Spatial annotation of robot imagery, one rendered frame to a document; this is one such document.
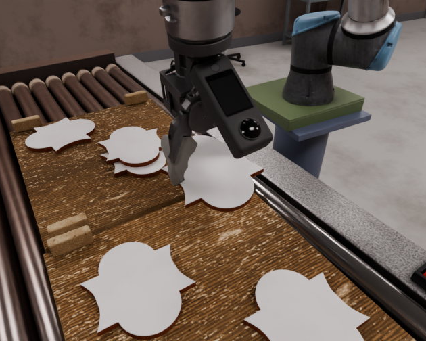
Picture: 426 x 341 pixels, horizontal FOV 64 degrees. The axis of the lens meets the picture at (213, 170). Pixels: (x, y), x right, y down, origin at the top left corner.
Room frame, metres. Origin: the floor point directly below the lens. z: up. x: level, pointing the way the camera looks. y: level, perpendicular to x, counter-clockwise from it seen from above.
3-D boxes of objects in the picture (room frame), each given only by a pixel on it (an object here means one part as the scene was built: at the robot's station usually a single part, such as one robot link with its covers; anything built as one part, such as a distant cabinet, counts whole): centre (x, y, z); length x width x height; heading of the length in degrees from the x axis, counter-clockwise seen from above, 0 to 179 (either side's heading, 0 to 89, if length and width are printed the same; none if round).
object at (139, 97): (0.84, 0.20, 0.95); 0.06 x 0.02 x 0.03; 122
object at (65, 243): (0.34, 0.21, 0.95); 0.06 x 0.02 x 0.03; 121
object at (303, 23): (0.96, -0.28, 1.07); 0.13 x 0.12 x 0.14; 53
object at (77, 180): (0.60, 0.21, 0.93); 0.41 x 0.35 x 0.02; 32
